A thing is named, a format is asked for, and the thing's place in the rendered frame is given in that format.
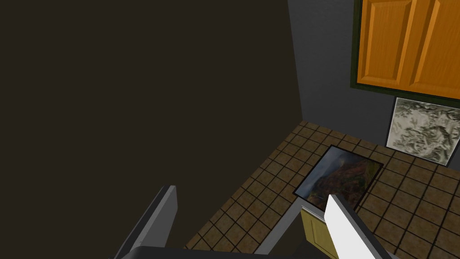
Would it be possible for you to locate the orange wooden door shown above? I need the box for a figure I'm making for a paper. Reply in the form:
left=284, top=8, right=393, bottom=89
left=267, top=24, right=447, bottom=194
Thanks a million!
left=355, top=0, right=460, bottom=91

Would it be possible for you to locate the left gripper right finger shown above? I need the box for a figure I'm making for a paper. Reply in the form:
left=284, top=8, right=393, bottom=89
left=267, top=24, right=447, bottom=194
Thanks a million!
left=323, top=194, right=404, bottom=259

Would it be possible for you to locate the yellow panelled door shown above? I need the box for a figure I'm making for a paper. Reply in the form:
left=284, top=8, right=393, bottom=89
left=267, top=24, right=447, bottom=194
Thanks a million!
left=300, top=208, right=340, bottom=259

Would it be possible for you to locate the dark landscape framed picture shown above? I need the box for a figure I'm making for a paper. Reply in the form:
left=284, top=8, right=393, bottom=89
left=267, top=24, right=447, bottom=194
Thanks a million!
left=293, top=144, right=385, bottom=212

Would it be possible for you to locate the grey white framed picture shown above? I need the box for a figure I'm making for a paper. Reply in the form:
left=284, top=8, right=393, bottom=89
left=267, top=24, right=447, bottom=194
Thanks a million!
left=385, top=97, right=460, bottom=167

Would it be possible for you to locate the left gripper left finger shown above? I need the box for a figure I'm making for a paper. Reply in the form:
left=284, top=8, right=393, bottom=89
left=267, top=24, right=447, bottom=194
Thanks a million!
left=114, top=185, right=178, bottom=259

